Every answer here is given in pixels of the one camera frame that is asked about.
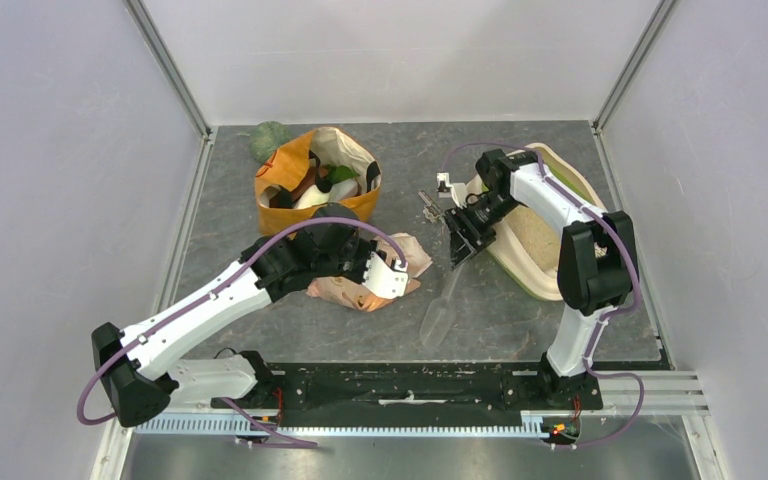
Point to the green round vegetable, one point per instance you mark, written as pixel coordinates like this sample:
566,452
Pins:
265,138

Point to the orange paper bag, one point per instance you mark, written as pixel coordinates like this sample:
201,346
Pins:
302,163

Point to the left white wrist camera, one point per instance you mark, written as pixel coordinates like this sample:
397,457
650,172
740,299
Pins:
386,281

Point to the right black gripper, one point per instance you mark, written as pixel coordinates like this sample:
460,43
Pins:
460,249

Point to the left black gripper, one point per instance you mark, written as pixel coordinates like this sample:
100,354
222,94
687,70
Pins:
367,248

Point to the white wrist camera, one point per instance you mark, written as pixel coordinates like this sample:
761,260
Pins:
386,281
457,192

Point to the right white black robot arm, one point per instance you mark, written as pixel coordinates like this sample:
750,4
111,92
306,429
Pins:
597,264

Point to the white bottle in bag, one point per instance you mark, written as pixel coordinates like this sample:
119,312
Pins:
317,195

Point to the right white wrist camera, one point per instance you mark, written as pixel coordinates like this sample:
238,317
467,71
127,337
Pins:
457,192

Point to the grey bag sealing clip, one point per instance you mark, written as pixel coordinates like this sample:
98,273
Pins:
431,210

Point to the green leaf in bag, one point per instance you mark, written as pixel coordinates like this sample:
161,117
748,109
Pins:
339,173

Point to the beige green litter box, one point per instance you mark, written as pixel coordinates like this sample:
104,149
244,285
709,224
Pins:
527,246

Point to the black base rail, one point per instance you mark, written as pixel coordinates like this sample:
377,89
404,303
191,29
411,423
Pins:
414,394

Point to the clear plastic litter scoop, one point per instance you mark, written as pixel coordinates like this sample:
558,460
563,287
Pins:
440,314

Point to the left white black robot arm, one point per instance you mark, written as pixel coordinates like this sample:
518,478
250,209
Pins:
141,369

